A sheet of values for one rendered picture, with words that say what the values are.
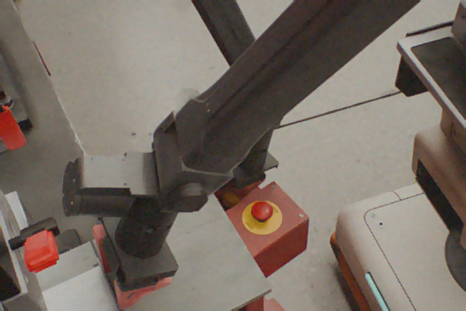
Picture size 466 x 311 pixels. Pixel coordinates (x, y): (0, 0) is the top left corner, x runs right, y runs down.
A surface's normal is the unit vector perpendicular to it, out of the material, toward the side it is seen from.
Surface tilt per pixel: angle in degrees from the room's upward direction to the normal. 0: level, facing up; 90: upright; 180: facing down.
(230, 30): 85
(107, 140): 0
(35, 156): 0
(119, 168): 25
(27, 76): 0
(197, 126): 56
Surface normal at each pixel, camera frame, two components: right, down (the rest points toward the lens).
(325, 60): 0.14, 0.87
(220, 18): 0.34, 0.67
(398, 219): -0.04, -0.61
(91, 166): 0.37, -0.48
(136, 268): 0.37, -0.72
